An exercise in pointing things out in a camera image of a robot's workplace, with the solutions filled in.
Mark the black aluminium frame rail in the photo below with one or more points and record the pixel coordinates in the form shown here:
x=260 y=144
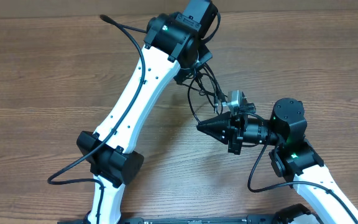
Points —
x=250 y=219

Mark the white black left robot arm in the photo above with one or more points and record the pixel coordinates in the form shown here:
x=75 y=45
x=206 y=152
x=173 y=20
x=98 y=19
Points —
x=174 y=48

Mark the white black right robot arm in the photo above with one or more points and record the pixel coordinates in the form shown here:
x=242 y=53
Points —
x=292 y=158

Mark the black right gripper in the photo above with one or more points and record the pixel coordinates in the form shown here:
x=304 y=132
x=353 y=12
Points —
x=234 y=137

